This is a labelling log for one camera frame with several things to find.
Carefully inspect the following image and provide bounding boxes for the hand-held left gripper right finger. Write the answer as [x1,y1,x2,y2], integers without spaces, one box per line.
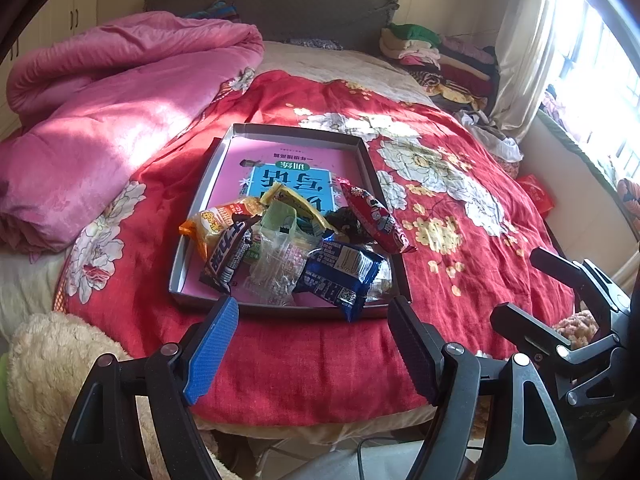
[387,295,578,480]

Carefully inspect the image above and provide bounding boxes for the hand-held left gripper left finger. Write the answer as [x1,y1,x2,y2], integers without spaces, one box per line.
[52,294,240,480]

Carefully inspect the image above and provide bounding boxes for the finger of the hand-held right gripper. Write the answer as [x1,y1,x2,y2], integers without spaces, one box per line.
[530,246,599,294]
[490,302,574,357]

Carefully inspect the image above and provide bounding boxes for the clear snack packet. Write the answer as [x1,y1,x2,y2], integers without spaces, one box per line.
[362,247,396,303]
[247,230,313,307]

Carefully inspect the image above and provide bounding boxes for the brown snack packet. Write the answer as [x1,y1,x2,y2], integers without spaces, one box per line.
[199,214,262,293]

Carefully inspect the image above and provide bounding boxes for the blue snack packet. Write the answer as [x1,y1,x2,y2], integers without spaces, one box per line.
[295,237,387,323]

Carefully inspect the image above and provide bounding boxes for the orange snack packet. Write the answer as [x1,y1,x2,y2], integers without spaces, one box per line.
[179,199,263,261]

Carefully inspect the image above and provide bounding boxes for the light green snack packet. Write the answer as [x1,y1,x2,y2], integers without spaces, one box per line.
[248,201,313,263]

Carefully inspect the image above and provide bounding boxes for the red snack packet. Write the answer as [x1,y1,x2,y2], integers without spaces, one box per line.
[336,176,417,255]

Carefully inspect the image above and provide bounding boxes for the dark green snack packet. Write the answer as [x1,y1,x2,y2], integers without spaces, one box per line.
[324,207,373,246]

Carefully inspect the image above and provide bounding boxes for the yellow snack packet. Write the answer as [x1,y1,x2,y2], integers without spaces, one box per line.
[262,182,328,236]

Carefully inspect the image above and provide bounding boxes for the grey cardboard tray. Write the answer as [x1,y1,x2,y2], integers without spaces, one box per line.
[168,122,412,321]

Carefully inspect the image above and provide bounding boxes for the pink fluffy cloth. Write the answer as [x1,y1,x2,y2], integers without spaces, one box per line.
[552,310,598,348]

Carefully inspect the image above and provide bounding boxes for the red plastic bag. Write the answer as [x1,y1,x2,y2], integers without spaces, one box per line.
[515,174,556,218]

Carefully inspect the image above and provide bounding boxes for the red floral blanket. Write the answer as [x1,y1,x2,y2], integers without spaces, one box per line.
[54,70,581,413]

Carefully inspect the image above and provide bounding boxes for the pink floral bag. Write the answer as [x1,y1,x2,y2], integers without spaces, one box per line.
[495,152,523,178]

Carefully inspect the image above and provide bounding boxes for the white plastic bag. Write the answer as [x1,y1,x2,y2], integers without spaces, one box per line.
[457,110,523,161]

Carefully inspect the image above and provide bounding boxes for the purple cloth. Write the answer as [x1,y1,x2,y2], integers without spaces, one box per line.
[539,85,568,126]

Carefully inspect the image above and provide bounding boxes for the pink and blue workbook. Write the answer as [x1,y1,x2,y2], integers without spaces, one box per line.
[182,137,386,306]

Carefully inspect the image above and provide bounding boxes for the cream curtain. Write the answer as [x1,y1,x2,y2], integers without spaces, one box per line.
[487,0,588,136]

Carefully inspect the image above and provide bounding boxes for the window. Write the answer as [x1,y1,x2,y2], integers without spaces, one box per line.
[545,0,640,186]

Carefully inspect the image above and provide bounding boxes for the green cloth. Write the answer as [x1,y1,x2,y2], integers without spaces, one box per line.
[0,352,13,413]

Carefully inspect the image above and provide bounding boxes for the stack of folded clothes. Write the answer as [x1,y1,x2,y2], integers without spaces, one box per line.
[379,22,501,111]

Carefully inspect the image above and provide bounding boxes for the pink quilt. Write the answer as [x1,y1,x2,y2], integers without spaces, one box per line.
[0,14,265,253]

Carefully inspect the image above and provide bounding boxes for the beige bed sheet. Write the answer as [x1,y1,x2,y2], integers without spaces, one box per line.
[252,40,453,111]

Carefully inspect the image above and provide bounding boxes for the dark floral cloth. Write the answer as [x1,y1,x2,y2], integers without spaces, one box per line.
[287,36,343,51]

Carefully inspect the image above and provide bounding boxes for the blue striped pillow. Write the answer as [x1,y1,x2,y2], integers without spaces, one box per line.
[182,1,243,23]

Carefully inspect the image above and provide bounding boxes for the grey headboard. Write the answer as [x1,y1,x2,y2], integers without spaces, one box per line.
[144,0,401,56]

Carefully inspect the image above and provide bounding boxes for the grey cable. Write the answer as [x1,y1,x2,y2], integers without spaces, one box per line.
[356,437,401,480]

